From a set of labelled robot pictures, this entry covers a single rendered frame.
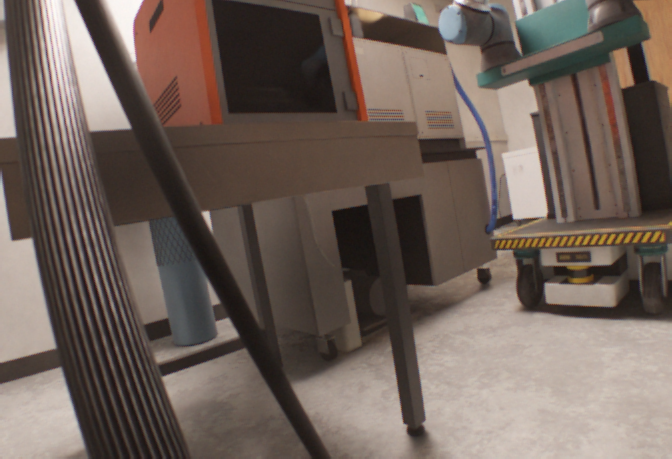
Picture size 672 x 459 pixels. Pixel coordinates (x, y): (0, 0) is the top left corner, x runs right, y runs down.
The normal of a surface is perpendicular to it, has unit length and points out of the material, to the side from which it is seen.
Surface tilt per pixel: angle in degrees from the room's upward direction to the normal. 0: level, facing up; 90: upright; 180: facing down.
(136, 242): 90
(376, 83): 90
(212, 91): 90
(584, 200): 90
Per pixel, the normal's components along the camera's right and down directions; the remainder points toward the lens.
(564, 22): -0.79, 0.16
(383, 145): 0.60, -0.08
